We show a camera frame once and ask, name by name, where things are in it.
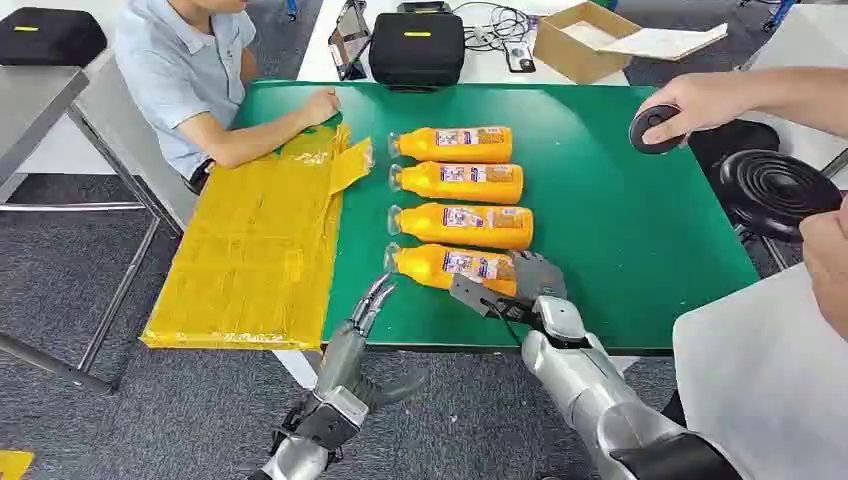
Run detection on tangled black cables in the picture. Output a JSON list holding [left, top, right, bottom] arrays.
[[453, 1, 535, 53]]

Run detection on open cardboard box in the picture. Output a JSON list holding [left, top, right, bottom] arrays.
[[533, 1, 643, 85]]

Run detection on flat black device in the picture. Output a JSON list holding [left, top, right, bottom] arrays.
[[397, 0, 453, 15]]

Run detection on green table mat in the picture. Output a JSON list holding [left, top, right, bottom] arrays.
[[231, 80, 761, 352]]

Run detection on steel bench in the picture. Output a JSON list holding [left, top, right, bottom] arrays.
[[0, 64, 183, 395]]

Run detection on tablet on stand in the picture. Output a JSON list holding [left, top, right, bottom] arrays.
[[327, 0, 372, 82]]

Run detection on white side table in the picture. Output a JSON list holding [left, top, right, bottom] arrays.
[[738, 3, 848, 175]]

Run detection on yellow plastic sheet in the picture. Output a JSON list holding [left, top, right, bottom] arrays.
[[140, 122, 376, 352]]

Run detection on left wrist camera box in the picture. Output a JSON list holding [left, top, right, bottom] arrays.
[[291, 386, 370, 453]]

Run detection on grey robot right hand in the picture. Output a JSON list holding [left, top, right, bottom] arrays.
[[511, 249, 569, 303]]

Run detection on standing person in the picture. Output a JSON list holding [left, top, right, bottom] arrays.
[[639, 66, 848, 480]]

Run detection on standing person's hand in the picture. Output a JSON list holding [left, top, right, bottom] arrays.
[[799, 198, 848, 339], [639, 71, 754, 147]]

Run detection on orange drink bottle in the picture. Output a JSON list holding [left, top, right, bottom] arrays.
[[386, 202, 535, 251], [388, 160, 525, 205], [388, 125, 515, 164], [383, 242, 531, 299]]

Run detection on black handheld device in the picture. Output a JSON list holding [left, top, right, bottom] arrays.
[[503, 40, 537, 74]]

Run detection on black round disc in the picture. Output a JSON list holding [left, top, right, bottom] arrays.
[[627, 103, 690, 156]]

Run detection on yellow floor marker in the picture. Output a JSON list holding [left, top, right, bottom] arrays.
[[0, 450, 34, 480]]

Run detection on seated person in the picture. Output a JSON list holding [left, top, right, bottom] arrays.
[[113, 0, 342, 197]]

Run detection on white paper sheets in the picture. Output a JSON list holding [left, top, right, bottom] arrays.
[[599, 23, 729, 62]]

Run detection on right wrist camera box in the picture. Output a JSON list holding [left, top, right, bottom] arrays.
[[449, 273, 509, 319]]

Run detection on white table with devices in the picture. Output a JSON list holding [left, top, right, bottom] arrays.
[[296, 0, 631, 87]]

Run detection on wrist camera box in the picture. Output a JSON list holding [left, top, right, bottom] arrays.
[[449, 273, 509, 319], [291, 386, 370, 453]]

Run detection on black round stool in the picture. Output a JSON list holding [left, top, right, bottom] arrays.
[[714, 148, 844, 273]]

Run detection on seated person's right hand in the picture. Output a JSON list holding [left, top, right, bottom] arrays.
[[298, 87, 342, 128]]

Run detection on black carry case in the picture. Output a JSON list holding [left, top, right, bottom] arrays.
[[0, 6, 109, 68], [368, 11, 466, 91]]

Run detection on black bag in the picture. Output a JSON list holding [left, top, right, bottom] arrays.
[[687, 119, 782, 180]]

